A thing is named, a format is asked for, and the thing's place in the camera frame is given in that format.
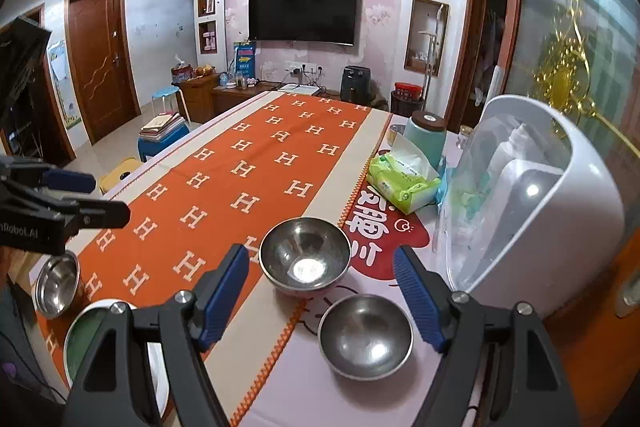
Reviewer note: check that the black air fryer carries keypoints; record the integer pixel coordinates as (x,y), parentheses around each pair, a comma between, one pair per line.
(355,84)

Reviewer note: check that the person's dark clothing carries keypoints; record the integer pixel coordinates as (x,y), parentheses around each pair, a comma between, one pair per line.
(20,382)

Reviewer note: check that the stack of books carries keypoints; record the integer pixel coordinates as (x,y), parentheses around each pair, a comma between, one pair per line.
(162,124)

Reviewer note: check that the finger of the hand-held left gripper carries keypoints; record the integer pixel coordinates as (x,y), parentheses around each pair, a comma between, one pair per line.
(70,182)
(100,213)

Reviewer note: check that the brown wooden door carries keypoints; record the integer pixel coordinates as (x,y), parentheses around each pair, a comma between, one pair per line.
(102,57)

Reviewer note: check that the green plate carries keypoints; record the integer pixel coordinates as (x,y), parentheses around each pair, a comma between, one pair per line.
(85,332)

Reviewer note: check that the orange patterned table runner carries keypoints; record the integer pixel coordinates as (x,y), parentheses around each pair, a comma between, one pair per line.
(225,187)

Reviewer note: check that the pink-sided steel bowl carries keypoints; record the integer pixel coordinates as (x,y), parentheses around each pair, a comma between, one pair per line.
(305,254)

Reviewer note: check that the small steel cup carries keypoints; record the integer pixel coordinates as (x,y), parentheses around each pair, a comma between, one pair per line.
(396,134)

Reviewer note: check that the blue wet wipes pack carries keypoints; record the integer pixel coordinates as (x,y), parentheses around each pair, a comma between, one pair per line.
(444,182)

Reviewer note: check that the dark blue plastic stool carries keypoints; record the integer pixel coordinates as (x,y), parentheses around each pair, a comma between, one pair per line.
(155,149)

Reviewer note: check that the white sterilizer cabinet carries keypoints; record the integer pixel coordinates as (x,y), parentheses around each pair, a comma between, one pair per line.
(565,227)

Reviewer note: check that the pink printed tablecloth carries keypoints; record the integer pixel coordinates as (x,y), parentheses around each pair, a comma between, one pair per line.
(380,232)

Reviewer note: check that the wall poster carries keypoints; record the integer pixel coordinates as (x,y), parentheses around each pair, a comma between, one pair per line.
(64,82)

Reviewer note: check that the large steel bowl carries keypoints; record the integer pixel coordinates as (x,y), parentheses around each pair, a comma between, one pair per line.
(57,284)

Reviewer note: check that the black television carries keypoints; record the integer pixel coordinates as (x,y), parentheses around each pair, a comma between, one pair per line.
(302,9)

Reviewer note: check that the green wet wipes pack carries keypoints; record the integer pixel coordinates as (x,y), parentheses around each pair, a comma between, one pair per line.
(400,182)

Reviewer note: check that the white paper plate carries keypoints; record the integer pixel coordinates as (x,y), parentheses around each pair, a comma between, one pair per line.
(152,357)

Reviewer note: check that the red tissue box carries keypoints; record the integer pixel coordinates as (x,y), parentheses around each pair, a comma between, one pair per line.
(181,74)

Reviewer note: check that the red-lidded jars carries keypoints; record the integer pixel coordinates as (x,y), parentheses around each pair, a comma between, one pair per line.
(407,97)

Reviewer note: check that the black metal rack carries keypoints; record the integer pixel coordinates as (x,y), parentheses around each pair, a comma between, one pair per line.
(20,82)

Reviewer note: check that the yellow plastic stool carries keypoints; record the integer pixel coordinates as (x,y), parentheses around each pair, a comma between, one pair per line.
(117,174)

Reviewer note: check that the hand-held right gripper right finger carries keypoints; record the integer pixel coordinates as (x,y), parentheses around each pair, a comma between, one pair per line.
(420,302)

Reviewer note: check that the teal canister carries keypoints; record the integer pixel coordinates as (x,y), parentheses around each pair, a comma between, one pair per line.
(425,134)

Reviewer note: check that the small steel bowl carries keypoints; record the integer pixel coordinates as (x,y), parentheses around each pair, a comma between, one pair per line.
(365,337)

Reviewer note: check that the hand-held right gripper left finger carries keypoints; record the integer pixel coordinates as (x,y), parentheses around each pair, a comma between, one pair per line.
(225,297)

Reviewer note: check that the blue printed box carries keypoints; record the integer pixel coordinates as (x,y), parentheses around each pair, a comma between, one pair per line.
(246,62)

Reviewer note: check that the wooden TV cabinet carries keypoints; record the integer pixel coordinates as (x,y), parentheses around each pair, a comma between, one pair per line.
(205,97)

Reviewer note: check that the round white-legged stool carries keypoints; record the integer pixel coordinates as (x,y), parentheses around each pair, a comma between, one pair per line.
(165,94)

